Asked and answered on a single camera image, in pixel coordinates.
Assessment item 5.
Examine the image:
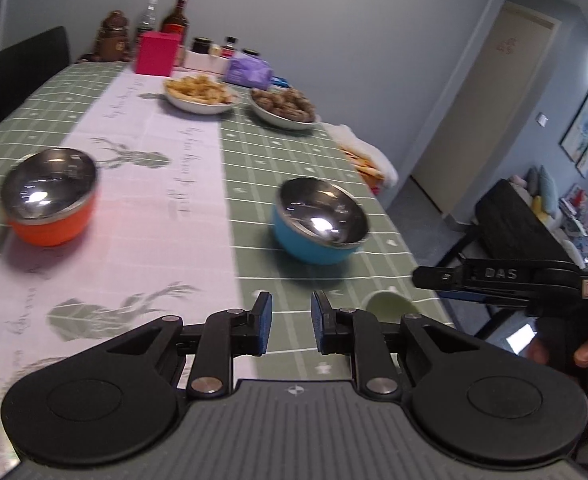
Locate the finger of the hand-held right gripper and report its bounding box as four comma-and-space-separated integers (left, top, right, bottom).
441, 290, 537, 307
412, 259, 539, 295

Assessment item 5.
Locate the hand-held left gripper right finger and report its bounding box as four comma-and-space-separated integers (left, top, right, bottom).
311, 290, 507, 401

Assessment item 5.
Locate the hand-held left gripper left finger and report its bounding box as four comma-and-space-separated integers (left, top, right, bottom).
71, 291, 273, 401

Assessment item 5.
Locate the blue steel-lined bowl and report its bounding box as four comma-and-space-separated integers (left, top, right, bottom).
272, 176, 369, 266

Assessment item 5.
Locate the orange steel-lined bowl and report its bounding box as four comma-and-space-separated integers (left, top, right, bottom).
1, 147, 99, 247

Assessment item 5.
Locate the sofa with cushions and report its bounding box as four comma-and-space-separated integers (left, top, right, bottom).
508, 164, 588, 261

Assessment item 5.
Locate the orange patterned cloth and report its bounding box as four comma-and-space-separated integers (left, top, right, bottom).
341, 145, 389, 186

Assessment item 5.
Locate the white plastic bag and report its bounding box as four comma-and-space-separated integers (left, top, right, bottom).
326, 122, 399, 188

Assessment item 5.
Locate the cream door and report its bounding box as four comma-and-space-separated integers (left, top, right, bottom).
411, 0, 562, 216

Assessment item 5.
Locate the white printed table runner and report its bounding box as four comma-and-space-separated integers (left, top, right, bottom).
0, 67, 257, 411

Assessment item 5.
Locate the white bowl of taro roots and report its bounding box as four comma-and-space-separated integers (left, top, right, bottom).
249, 87, 322, 131

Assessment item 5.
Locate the white bowl of fries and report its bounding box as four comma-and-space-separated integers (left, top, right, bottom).
164, 74, 239, 115

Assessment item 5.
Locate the purple tissue pack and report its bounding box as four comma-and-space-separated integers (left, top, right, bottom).
224, 56, 273, 86

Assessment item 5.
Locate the white flat box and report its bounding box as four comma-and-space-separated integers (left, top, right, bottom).
183, 50, 232, 73

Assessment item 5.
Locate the pink box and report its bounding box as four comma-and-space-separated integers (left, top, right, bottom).
135, 31, 182, 77

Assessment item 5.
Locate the dark liquor bottle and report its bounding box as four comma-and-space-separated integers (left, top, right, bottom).
161, 0, 197, 38

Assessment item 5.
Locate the brown bear-shaped bottle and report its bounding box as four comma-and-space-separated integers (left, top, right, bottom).
91, 10, 132, 63

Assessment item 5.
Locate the clear plastic water bottle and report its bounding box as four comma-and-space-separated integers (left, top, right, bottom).
135, 0, 159, 46

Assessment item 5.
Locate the black padded chair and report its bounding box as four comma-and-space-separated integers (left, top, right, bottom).
0, 26, 71, 123

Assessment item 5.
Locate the black metal-frame chair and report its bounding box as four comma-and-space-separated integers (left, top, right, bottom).
436, 178, 588, 341

